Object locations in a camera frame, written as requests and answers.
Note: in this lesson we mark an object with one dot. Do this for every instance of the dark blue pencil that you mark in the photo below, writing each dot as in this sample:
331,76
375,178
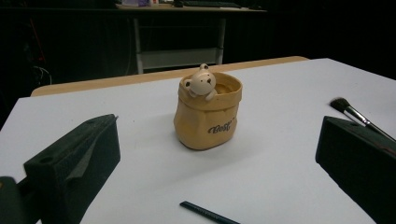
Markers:
202,213

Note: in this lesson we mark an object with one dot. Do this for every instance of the black makeup brush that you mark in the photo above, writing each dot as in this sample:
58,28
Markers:
341,104

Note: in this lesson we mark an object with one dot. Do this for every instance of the purple box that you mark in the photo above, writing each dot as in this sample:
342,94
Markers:
140,2

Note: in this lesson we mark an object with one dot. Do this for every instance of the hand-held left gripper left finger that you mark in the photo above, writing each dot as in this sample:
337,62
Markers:
71,155

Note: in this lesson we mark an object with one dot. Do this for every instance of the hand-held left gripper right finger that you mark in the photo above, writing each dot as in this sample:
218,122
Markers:
358,161

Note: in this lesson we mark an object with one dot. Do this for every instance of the yellow bear pen holder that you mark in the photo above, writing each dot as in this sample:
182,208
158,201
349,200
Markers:
202,124

